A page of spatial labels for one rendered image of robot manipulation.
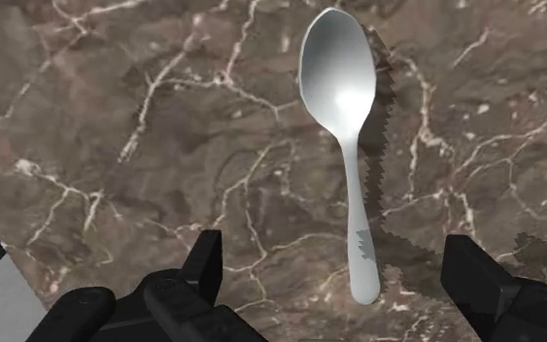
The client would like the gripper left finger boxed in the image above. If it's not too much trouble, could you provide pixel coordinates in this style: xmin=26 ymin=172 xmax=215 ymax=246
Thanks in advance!
xmin=25 ymin=229 xmax=268 ymax=342

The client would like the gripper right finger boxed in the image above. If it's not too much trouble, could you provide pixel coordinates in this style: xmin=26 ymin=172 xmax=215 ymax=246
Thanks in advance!
xmin=439 ymin=233 xmax=547 ymax=342

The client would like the white spoon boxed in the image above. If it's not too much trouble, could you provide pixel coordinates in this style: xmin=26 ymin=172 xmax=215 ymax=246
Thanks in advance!
xmin=298 ymin=7 xmax=382 ymax=306

